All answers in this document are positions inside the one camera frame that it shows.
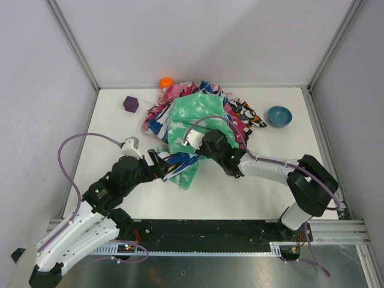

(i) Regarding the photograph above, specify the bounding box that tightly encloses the green white tie-dye cloth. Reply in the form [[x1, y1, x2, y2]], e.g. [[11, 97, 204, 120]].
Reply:
[[163, 92, 241, 190]]

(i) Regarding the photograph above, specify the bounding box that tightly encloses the blue white patterned cloth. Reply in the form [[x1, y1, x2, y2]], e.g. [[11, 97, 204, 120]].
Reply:
[[143, 80, 229, 143]]

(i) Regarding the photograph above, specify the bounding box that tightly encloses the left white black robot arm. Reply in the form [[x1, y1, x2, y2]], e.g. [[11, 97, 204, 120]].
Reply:
[[9, 148, 170, 287]]

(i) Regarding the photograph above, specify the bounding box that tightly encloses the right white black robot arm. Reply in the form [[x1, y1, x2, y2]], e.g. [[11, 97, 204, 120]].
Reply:
[[197, 130, 339, 241]]

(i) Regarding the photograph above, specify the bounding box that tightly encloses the black orange patterned cloth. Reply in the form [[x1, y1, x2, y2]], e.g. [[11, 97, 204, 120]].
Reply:
[[229, 99, 267, 128]]

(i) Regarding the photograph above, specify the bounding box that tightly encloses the pink white patterned cloth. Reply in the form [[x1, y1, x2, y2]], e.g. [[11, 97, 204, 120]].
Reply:
[[143, 81, 252, 143]]

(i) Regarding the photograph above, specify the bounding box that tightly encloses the purple polyhedron block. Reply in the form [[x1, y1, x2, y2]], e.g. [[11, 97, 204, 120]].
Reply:
[[122, 96, 139, 113]]

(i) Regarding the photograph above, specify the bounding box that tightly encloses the blue ceramic bowl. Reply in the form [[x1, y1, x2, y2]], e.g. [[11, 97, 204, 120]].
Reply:
[[267, 106, 293, 128]]

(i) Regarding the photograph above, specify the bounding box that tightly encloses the orange ball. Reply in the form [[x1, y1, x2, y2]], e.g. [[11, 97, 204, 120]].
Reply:
[[159, 77, 173, 89]]

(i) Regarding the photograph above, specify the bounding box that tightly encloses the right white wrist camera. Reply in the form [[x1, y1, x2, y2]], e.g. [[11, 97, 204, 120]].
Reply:
[[182, 130, 205, 150]]

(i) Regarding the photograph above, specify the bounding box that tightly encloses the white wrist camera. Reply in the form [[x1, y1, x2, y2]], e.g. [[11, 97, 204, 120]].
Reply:
[[121, 136, 142, 160], [182, 130, 205, 150]]

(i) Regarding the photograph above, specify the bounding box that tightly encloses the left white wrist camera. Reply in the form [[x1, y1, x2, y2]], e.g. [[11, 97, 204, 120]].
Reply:
[[121, 136, 142, 160]]

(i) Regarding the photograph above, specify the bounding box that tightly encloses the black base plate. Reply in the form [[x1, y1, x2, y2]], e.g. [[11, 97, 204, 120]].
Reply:
[[118, 219, 297, 251]]

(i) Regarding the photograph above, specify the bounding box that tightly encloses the grey cable duct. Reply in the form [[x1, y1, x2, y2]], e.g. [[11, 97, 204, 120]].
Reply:
[[90, 242, 298, 258]]

